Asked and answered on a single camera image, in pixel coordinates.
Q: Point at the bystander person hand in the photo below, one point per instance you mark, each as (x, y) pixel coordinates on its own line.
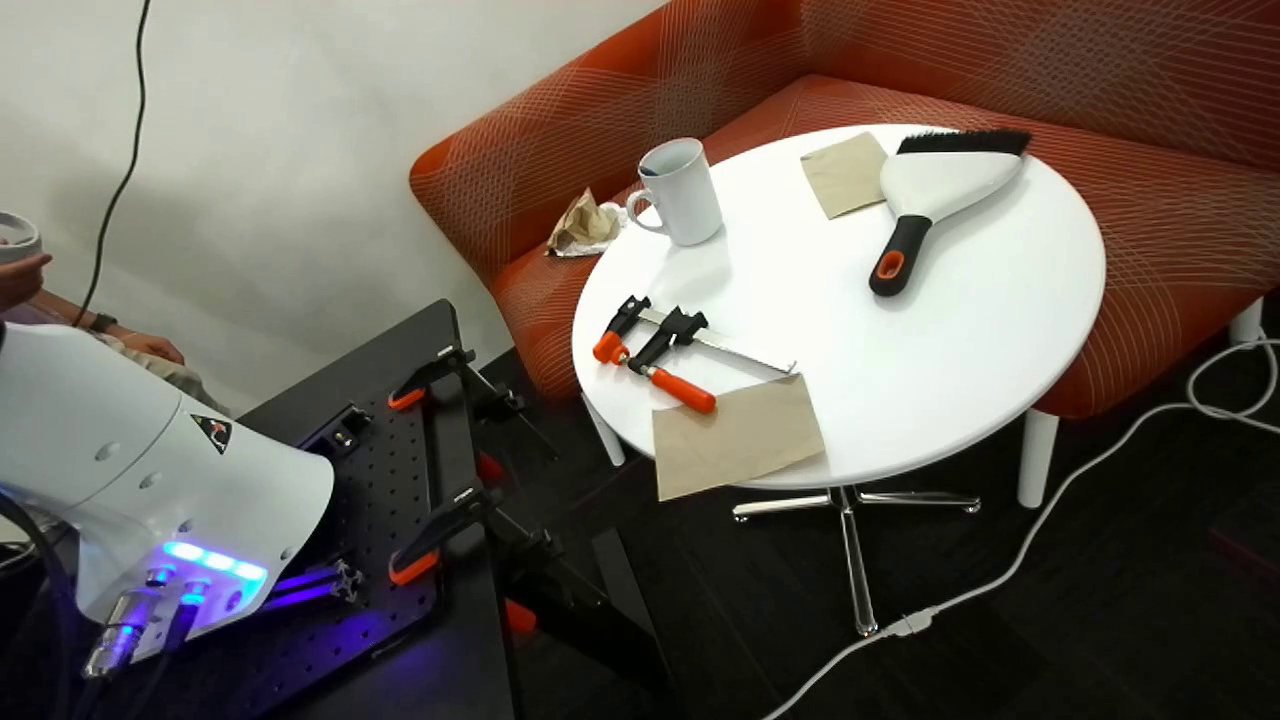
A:
(146, 346)

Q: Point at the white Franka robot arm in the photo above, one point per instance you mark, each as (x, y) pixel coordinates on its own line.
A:
(133, 482)

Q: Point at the bare person forearm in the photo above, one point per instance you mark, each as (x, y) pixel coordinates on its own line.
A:
(42, 306)

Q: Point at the white ceramic mug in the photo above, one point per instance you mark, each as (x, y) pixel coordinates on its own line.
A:
(686, 201)

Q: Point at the black wrist watch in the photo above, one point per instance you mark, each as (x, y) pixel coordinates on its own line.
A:
(97, 323)

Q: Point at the black orange spring clamp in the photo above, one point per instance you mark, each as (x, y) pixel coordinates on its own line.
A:
(446, 528)
(446, 372)

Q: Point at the crumpled paper wrapper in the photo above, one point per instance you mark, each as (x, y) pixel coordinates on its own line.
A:
(581, 224)

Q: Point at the brown cardboard sheet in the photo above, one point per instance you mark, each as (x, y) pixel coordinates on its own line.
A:
(733, 434)

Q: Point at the white round table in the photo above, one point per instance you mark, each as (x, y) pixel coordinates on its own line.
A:
(933, 362)

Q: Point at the orange patterned sofa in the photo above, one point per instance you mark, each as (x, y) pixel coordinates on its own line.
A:
(1174, 265)

